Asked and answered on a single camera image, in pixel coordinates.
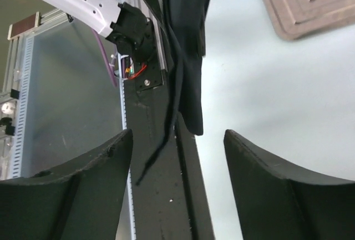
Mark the silver metal tray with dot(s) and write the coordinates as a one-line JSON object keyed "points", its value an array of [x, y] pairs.
{"points": [[295, 19]]}

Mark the black paper napkin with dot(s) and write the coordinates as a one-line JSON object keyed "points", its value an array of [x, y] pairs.
{"points": [[184, 24]]}

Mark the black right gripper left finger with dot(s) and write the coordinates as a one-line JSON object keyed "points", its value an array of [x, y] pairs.
{"points": [[79, 199]]}

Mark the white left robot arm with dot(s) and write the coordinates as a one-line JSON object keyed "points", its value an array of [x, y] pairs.
{"points": [[122, 24]]}

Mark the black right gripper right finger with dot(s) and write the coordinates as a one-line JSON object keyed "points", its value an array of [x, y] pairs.
{"points": [[277, 199]]}

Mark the white cable duct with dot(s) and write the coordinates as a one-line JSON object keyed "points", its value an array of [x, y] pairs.
{"points": [[23, 140]]}

